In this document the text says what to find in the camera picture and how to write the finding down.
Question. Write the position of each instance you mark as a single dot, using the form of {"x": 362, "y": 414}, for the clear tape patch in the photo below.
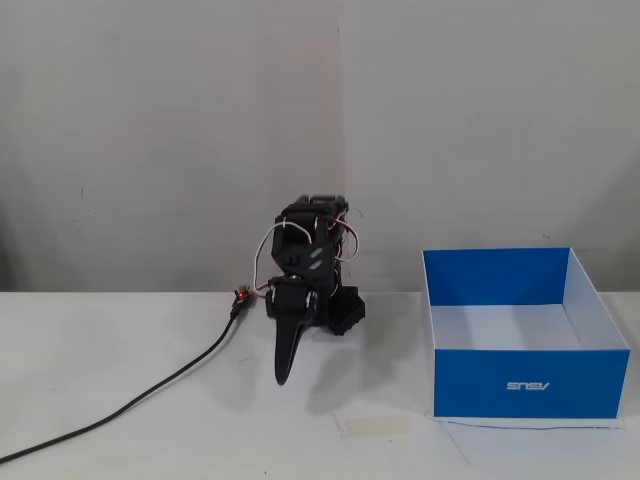
{"x": 372, "y": 426}

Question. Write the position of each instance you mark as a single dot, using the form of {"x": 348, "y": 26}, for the blue white cardboard box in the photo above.
{"x": 525, "y": 385}

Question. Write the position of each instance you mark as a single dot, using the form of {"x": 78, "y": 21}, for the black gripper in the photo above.
{"x": 291, "y": 301}

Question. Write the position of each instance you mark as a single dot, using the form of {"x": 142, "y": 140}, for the small controller board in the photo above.
{"x": 242, "y": 296}

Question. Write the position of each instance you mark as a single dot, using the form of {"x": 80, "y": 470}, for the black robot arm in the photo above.
{"x": 345, "y": 305}

